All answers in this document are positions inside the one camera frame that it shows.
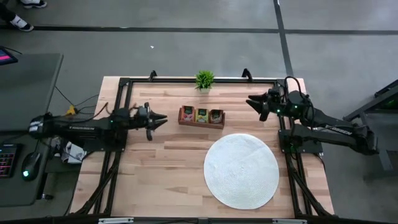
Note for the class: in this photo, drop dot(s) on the dark grey keyboard shelf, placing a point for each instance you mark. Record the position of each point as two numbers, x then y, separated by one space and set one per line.
18 193

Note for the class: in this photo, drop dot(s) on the lemon lime twist tea sachet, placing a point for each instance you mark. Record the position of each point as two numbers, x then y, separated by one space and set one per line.
201 115

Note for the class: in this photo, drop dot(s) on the person's shoe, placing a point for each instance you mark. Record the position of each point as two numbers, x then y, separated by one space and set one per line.
33 3
21 23

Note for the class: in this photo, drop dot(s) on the peach passion fruit tea sachet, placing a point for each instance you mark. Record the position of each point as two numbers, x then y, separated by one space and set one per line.
187 113

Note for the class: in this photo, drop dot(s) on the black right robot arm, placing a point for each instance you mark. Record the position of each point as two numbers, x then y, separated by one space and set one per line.
335 132

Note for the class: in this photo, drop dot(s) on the vanilla cinnamon apple tea sachet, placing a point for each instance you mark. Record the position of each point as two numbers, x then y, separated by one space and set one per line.
215 116

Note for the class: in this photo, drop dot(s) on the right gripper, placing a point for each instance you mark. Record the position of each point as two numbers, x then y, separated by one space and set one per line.
280 101

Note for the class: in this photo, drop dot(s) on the person's leg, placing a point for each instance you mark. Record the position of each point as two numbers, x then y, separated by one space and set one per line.
5 13

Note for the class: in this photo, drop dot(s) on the silver metal bracket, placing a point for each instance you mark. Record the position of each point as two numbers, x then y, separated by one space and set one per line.
289 221
116 220

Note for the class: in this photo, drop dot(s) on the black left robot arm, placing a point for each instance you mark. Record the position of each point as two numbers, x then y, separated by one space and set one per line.
77 128

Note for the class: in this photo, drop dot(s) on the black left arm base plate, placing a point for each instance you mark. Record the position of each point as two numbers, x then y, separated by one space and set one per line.
105 146

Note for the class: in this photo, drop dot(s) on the backlit black keyboard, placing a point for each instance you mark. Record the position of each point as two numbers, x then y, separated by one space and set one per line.
7 160

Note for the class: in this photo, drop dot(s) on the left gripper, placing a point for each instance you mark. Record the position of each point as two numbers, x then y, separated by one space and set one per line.
143 118

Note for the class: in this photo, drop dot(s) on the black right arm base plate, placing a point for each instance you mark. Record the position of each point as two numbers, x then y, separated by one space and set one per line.
314 148

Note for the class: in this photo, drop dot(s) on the small potted green plant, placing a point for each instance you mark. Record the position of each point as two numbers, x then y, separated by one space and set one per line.
204 80

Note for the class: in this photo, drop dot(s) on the dark grey desk top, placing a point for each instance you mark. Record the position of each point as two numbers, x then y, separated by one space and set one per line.
28 93

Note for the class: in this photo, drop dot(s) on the tablet with pink screen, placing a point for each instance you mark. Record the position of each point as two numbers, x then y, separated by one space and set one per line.
6 57

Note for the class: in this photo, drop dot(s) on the black computer mouse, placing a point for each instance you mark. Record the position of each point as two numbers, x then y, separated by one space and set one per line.
31 165

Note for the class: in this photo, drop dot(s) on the yellow power plug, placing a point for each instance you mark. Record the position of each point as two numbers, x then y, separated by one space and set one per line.
72 110

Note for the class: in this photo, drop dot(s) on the wooden three-compartment tea box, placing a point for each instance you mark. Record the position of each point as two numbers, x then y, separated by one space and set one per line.
200 125

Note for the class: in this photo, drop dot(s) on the white round woven placemat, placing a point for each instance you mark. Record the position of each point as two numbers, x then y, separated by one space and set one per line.
241 171

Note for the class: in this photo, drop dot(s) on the black metal side table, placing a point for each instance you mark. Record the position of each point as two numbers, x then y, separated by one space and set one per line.
377 143

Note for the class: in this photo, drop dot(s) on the white printed cardboard box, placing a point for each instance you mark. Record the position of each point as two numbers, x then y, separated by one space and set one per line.
76 155

